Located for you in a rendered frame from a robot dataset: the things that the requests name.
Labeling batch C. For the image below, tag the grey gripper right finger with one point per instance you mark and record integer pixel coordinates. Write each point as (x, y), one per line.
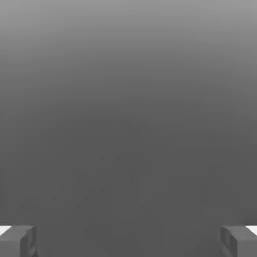
(241, 241)

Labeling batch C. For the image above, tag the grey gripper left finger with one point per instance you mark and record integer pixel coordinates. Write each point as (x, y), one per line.
(16, 241)

